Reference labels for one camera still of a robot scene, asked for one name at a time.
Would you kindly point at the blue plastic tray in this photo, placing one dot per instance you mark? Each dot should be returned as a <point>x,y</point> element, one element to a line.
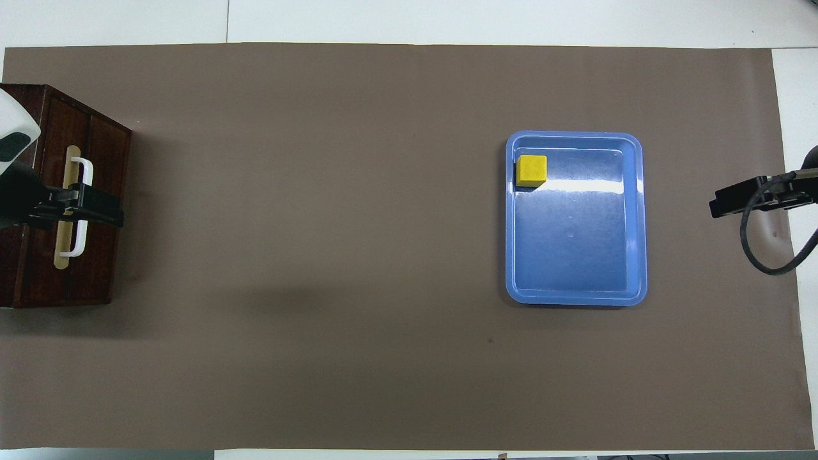
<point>575,243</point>

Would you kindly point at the dark wooden cabinet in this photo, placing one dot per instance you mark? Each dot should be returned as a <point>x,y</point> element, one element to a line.
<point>105,268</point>

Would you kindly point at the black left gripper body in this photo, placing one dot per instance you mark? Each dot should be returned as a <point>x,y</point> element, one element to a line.
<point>22,198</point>

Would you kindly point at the brown table mat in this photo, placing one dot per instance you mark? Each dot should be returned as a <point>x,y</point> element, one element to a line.
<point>319,255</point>

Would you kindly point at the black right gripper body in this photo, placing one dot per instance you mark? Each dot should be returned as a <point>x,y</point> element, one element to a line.
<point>810,185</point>

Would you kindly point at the yellow cube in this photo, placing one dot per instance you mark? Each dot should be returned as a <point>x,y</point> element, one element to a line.
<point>532,170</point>

